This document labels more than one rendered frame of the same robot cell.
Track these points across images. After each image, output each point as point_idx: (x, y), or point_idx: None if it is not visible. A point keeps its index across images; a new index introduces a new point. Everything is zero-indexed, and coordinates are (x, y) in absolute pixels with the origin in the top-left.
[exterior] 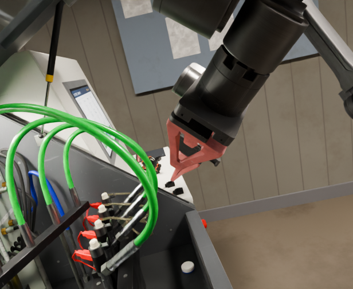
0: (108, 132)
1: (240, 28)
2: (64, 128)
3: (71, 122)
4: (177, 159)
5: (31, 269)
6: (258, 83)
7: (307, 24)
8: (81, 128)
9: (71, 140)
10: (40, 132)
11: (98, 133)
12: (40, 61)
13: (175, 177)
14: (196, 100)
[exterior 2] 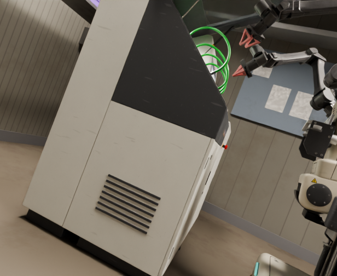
0: (223, 57)
1: (265, 15)
2: (209, 55)
3: (222, 34)
4: (241, 41)
5: None
6: (264, 26)
7: (276, 18)
8: (223, 36)
9: (206, 64)
10: None
11: (226, 39)
12: (212, 42)
13: (234, 74)
14: (252, 27)
